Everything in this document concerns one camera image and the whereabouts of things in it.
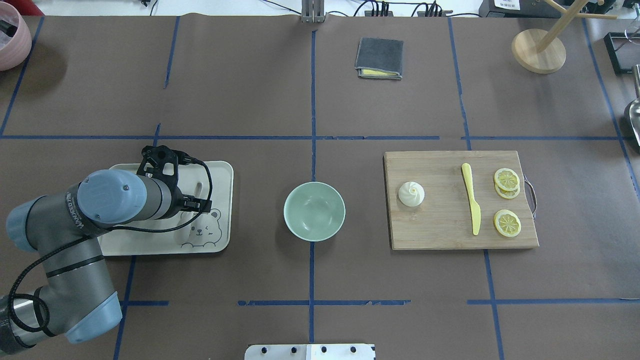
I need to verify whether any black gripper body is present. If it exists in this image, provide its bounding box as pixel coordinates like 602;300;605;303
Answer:
167;187;185;218

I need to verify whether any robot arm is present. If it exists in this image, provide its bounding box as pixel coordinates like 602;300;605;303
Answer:
1;169;211;356

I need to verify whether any light green bowl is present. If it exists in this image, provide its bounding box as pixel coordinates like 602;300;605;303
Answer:
283;181;346;242

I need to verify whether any white steamed bun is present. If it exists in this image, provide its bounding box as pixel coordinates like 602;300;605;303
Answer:
397;181;426;208

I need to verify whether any pink ice bowl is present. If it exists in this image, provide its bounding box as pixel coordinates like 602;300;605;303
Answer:
0;1;32;72

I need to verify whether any white bear serving tray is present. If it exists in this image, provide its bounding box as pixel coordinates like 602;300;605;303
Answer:
98;161;234;256

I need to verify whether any wooden cutting board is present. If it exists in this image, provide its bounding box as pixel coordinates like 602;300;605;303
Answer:
384;150;539;250

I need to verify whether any yellow plastic knife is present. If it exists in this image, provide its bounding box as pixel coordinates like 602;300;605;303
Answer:
461;162;482;236

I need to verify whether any lower lemon slice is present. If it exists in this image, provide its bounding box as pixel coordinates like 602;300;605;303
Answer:
493;209;522;238

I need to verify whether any lemon slice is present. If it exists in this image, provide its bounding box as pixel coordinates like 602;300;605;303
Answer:
493;209;522;238
494;184;521;199
493;167;521;192

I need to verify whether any upper lemon slice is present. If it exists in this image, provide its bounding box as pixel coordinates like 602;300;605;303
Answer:
493;167;521;192

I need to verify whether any middle lemon slice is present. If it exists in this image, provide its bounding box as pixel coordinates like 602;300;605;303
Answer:
494;184;521;199

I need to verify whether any wooden mug tree stand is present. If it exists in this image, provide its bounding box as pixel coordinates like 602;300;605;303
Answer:
510;0;618;75

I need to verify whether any black glass rack tray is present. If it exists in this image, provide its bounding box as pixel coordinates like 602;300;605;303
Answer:
603;32;640;75

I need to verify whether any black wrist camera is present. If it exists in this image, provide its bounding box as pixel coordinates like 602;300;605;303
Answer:
135;145;192;191

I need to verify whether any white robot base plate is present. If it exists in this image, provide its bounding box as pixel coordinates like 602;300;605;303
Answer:
244;342;377;360

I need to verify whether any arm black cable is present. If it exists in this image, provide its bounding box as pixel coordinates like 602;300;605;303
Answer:
7;157;215;333

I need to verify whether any aluminium frame post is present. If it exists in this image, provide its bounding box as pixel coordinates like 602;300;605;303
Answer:
301;0;326;24

